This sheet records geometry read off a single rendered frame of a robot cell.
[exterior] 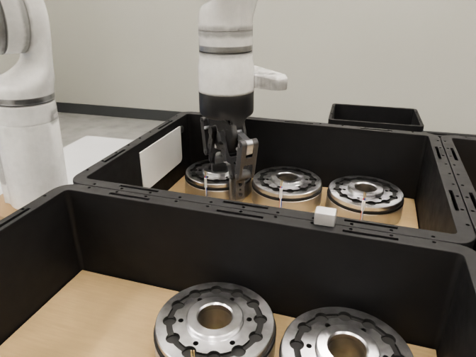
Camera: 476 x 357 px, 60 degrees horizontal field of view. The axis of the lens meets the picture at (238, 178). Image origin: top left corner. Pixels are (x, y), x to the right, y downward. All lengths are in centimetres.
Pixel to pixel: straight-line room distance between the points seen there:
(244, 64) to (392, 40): 293
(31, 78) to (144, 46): 324
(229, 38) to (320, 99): 301
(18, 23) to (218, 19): 28
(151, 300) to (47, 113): 36
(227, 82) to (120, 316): 30
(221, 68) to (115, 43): 351
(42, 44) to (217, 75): 27
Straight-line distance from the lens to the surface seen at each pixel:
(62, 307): 46
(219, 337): 35
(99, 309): 45
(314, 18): 343
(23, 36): 66
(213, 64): 53
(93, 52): 416
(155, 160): 61
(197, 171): 64
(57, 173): 72
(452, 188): 48
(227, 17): 52
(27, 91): 67
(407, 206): 65
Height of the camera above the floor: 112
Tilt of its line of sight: 25 degrees down
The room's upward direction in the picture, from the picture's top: straight up
